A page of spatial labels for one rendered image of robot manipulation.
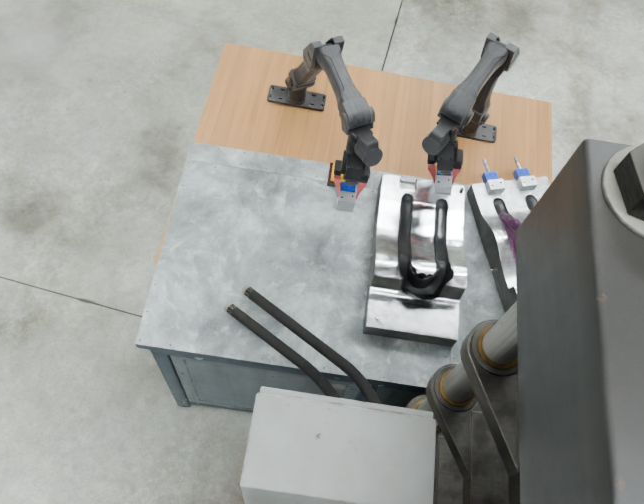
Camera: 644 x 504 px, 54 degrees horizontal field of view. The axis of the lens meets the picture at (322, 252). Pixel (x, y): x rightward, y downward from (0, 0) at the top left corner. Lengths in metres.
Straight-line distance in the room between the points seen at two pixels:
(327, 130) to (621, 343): 1.68
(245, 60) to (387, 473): 1.66
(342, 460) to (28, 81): 2.84
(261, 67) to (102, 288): 1.15
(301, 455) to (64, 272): 2.00
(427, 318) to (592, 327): 1.23
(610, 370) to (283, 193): 1.54
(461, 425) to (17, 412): 1.87
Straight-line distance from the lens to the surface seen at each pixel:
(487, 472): 1.29
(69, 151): 3.21
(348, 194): 1.84
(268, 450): 1.04
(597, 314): 0.61
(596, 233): 0.64
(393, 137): 2.19
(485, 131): 2.28
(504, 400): 1.06
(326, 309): 1.84
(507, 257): 1.94
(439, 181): 1.94
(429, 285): 1.83
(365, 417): 1.06
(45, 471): 2.64
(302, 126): 2.17
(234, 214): 1.97
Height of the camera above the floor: 2.50
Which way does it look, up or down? 62 degrees down
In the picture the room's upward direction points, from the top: 11 degrees clockwise
